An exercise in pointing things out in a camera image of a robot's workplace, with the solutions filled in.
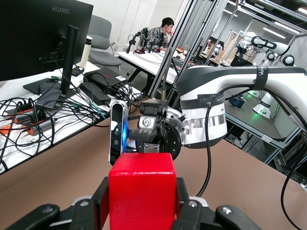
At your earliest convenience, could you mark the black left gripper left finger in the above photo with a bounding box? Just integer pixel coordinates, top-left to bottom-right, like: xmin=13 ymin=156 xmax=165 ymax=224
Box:
xmin=0 ymin=176 xmax=110 ymax=230

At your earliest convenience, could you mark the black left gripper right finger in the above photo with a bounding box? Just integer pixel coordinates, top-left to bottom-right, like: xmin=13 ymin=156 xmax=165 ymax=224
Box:
xmin=171 ymin=177 xmax=262 ymax=230

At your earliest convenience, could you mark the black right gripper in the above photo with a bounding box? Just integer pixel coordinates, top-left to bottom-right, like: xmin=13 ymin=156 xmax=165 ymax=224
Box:
xmin=129 ymin=99 xmax=184 ymax=161

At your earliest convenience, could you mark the red wooden block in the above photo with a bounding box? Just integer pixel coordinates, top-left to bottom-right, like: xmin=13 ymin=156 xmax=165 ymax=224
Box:
xmin=108 ymin=152 xmax=178 ymax=230

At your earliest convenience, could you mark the white robot base green light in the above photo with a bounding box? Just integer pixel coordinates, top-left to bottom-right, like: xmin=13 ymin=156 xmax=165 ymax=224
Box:
xmin=252 ymin=91 xmax=274 ymax=119

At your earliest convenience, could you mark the black power brick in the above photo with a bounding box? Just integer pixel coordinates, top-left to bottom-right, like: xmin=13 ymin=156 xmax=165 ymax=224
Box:
xmin=79 ymin=82 xmax=112 ymax=106

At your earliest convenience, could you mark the white work desk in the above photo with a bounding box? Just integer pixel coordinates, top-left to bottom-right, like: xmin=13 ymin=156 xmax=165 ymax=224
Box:
xmin=115 ymin=49 xmax=184 ymax=85

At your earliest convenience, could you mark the black laptop red logo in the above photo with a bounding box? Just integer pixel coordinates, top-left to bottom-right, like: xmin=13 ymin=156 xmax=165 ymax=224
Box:
xmin=83 ymin=67 xmax=127 ymax=88

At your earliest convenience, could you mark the seated person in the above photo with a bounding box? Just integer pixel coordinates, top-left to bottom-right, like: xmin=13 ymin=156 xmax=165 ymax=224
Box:
xmin=143 ymin=17 xmax=175 ymax=52

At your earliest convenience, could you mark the orange grey power strip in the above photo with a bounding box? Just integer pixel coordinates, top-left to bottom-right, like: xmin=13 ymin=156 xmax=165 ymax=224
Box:
xmin=4 ymin=102 xmax=35 ymax=118
xmin=0 ymin=116 xmax=57 ymax=138

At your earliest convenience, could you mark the white bottle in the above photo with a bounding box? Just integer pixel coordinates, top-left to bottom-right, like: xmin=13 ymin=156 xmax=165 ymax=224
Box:
xmin=77 ymin=35 xmax=94 ymax=69

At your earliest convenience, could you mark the grey office chair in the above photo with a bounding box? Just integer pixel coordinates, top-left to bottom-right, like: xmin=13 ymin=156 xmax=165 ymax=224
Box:
xmin=87 ymin=14 xmax=123 ymax=72

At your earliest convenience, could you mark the grey workbench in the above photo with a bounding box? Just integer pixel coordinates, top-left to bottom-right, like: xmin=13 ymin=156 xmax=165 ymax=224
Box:
xmin=224 ymin=95 xmax=303 ymax=164

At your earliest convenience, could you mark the grey flat dock box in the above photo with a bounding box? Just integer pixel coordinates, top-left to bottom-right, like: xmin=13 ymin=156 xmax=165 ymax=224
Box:
xmin=35 ymin=88 xmax=63 ymax=111

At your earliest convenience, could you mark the black monitor stand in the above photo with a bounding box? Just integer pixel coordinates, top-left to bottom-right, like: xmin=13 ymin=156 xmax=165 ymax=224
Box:
xmin=23 ymin=25 xmax=80 ymax=101

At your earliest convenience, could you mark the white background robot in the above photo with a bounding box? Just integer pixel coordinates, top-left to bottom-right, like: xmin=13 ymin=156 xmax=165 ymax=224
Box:
xmin=236 ymin=31 xmax=296 ymax=68

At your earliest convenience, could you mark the black Huawei monitor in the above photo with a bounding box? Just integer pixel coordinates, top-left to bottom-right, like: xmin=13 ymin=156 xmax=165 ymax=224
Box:
xmin=0 ymin=0 xmax=94 ymax=82

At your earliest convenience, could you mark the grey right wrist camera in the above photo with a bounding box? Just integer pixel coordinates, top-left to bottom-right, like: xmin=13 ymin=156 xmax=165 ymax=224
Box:
xmin=108 ymin=100 xmax=130 ymax=167

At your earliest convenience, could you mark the teal cable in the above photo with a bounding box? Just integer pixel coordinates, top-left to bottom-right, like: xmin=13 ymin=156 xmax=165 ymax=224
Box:
xmin=90 ymin=104 xmax=106 ymax=120

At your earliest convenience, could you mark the black right arm strapped cable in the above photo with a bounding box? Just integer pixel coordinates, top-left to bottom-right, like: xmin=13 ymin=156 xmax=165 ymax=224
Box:
xmin=196 ymin=85 xmax=307 ymax=228

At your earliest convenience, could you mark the aluminium frame post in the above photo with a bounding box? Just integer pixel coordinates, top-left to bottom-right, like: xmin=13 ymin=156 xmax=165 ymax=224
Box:
xmin=147 ymin=0 xmax=221 ymax=99

